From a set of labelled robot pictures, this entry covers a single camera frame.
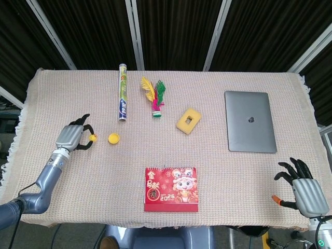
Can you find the yellow sponge with hole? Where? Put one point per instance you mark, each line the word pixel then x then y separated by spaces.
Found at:
pixel 188 121

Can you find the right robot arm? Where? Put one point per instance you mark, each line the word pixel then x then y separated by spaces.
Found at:
pixel 320 233

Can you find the yellow cap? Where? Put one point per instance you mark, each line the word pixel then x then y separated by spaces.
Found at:
pixel 114 138

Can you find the cling film roll tube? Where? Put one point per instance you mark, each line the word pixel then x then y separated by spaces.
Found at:
pixel 123 93

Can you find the red 2026 desk calendar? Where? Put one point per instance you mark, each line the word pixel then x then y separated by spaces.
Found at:
pixel 171 189

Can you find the colourful feather shuttlecock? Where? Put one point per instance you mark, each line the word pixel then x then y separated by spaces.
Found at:
pixel 155 96

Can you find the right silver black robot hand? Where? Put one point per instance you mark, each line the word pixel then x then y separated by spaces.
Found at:
pixel 307 193

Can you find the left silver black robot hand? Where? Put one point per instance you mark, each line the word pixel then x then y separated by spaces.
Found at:
pixel 68 137

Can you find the beige woven tablecloth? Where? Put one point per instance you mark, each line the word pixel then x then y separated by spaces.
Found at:
pixel 166 150

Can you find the small yellow ball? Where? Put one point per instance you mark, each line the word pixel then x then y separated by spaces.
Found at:
pixel 93 138

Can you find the grey closed laptop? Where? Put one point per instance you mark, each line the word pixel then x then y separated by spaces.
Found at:
pixel 250 122

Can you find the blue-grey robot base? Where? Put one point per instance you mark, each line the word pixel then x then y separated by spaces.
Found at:
pixel 160 238

